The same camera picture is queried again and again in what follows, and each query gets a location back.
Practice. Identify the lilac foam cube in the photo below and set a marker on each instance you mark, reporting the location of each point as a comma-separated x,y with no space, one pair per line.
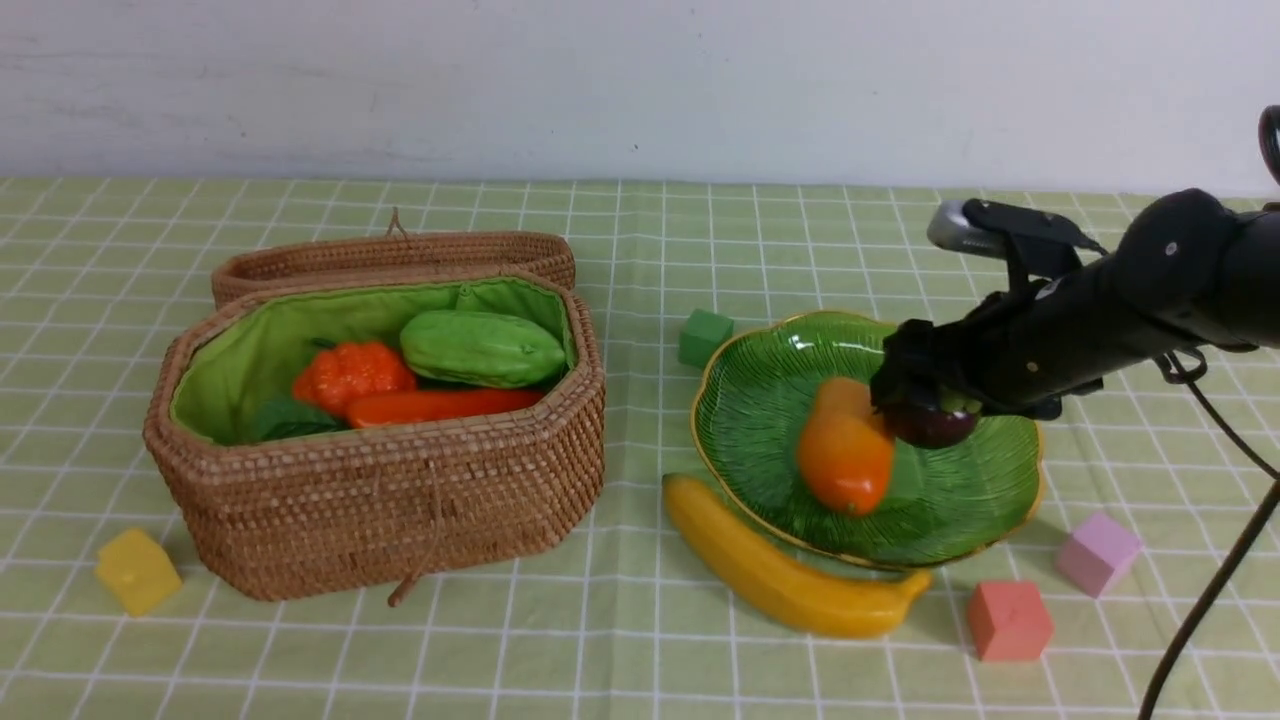
1097,554

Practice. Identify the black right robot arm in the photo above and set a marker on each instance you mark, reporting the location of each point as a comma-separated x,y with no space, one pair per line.
1188,272

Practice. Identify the salmon pink foam cube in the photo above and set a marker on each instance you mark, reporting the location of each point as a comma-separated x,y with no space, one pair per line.
1008,621

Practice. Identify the green checked tablecloth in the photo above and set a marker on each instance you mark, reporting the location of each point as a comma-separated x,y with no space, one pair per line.
620,621

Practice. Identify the yellow foam block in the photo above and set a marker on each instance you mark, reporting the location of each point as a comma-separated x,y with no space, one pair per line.
137,572

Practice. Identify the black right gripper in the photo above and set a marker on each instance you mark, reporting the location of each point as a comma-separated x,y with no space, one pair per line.
1022,349

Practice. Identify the red toy chili pepper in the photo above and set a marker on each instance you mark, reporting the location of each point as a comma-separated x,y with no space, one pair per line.
423,405

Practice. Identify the green toy bitter gourd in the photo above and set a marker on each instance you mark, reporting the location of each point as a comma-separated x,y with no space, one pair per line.
480,349

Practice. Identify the yellow toy banana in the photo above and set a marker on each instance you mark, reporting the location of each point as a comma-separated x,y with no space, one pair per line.
776,584

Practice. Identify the green glass leaf plate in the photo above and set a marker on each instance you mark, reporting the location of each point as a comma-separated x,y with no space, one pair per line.
942,505

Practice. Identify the orange toy mango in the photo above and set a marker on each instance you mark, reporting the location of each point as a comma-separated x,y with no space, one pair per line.
844,454

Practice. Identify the green foam cube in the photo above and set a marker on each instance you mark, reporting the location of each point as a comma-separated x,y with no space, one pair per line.
701,336

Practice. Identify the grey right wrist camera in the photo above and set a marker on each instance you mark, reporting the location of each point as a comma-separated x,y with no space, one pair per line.
1034,244

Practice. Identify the woven rattan basket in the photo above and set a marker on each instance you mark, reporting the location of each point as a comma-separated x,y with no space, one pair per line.
329,512

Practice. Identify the orange toy pumpkin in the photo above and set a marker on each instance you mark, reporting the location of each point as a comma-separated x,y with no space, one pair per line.
343,372

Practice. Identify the purple toy mangosteen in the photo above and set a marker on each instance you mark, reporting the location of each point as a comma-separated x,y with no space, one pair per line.
930,427

